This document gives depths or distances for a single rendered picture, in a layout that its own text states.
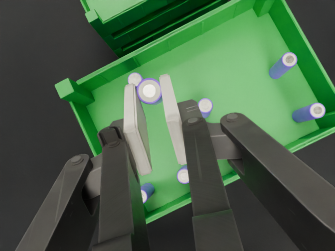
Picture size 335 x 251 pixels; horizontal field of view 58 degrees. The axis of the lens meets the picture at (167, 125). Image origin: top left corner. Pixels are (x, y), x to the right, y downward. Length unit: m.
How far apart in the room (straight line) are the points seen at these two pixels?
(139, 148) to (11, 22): 0.82
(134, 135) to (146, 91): 0.06
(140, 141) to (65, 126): 0.67
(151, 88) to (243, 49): 0.26
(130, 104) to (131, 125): 0.03
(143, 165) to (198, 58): 0.30
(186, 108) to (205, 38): 0.28
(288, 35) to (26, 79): 0.66
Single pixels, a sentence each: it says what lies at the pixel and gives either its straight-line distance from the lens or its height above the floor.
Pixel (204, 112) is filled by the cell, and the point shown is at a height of 0.39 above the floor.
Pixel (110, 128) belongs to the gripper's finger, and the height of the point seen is 0.60.
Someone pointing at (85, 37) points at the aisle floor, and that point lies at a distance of 0.85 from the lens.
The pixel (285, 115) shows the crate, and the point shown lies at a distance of 0.44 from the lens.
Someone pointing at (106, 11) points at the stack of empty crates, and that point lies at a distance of 0.67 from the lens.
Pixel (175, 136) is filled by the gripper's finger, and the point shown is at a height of 0.59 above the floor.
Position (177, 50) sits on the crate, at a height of 0.32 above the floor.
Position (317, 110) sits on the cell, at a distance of 0.39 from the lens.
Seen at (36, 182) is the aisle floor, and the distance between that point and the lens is 0.85.
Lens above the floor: 0.75
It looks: 83 degrees down
